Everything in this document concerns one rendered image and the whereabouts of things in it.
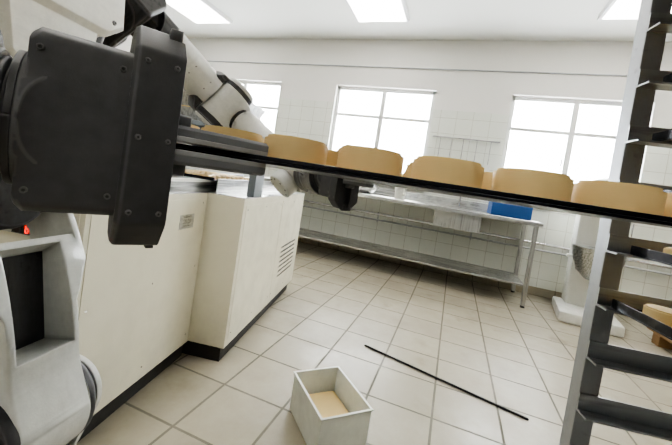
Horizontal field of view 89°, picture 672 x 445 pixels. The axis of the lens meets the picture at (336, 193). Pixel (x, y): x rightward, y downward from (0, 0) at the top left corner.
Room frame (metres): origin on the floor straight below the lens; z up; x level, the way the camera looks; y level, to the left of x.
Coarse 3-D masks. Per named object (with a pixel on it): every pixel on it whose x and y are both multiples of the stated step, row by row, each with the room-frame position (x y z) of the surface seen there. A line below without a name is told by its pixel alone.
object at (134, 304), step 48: (192, 192) 1.53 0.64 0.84; (0, 240) 1.02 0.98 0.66; (96, 240) 1.03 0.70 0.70; (192, 240) 1.58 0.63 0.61; (96, 288) 1.05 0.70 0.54; (144, 288) 1.28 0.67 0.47; (192, 288) 1.64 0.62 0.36; (96, 336) 1.08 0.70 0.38; (144, 336) 1.32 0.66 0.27; (144, 384) 1.41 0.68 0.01
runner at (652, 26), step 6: (654, 12) 0.55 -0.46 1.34; (654, 18) 0.55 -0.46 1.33; (660, 18) 0.55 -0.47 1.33; (666, 18) 0.55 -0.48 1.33; (648, 24) 0.56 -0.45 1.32; (654, 24) 0.55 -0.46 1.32; (660, 24) 0.53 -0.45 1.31; (666, 24) 0.53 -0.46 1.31; (648, 30) 0.55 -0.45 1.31; (654, 30) 0.55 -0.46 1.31; (660, 30) 0.55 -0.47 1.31; (666, 30) 0.55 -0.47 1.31
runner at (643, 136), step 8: (632, 128) 0.55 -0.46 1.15; (640, 128) 0.55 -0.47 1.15; (648, 128) 0.55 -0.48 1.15; (656, 128) 0.55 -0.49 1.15; (664, 128) 0.55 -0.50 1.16; (632, 136) 0.55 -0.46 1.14; (640, 136) 0.55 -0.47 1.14; (648, 136) 0.55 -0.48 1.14; (640, 144) 0.55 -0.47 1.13; (648, 144) 0.54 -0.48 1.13; (656, 144) 0.54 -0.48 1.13; (664, 144) 0.53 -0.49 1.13
